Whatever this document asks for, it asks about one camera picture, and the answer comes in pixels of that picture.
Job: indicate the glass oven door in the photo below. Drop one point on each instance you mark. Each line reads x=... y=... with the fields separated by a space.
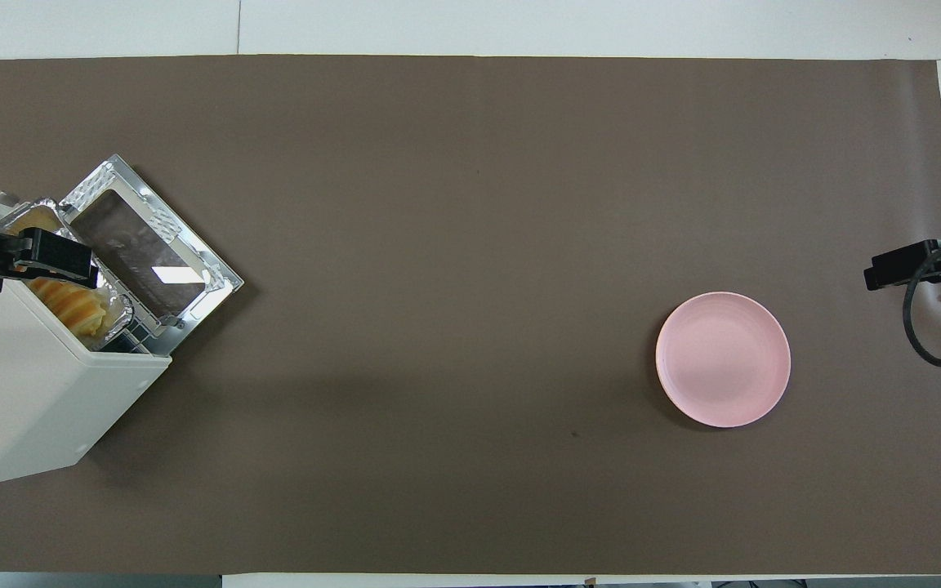
x=136 y=245

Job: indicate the golden sliced bread loaf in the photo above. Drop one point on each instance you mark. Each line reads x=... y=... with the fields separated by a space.
x=70 y=306

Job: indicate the brown table mat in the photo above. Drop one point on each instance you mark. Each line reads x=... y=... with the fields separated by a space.
x=470 y=204

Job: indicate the aluminium foil tray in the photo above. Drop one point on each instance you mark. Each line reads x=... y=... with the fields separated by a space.
x=115 y=314

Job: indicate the pink round plate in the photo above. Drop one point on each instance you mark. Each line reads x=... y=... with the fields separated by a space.
x=724 y=359

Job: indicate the white toaster oven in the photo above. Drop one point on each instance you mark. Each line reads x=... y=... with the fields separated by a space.
x=21 y=392

